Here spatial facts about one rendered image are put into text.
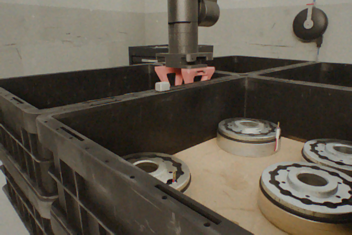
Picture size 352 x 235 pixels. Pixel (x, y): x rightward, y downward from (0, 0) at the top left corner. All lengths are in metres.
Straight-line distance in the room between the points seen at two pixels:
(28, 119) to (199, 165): 0.23
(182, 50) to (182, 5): 0.08
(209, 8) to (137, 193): 0.46
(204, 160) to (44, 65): 3.46
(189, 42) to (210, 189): 0.28
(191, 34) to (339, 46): 3.22
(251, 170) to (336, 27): 3.34
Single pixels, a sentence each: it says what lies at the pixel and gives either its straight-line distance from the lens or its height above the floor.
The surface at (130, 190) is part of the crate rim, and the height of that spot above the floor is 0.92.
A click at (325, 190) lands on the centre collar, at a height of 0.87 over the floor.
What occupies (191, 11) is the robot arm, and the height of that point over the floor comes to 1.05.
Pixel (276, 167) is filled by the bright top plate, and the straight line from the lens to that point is 0.35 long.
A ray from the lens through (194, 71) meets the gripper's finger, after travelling 0.49.
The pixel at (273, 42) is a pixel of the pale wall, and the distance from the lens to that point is 3.82.
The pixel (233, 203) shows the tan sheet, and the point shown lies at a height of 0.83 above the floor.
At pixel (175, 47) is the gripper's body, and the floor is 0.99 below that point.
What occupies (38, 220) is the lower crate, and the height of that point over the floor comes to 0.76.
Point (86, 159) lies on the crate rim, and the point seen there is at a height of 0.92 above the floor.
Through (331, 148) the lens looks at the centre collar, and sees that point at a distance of 0.42.
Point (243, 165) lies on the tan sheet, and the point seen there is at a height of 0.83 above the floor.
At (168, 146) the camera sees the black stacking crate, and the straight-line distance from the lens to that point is 0.42.
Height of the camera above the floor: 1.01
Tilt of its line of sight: 16 degrees down
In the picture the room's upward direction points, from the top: straight up
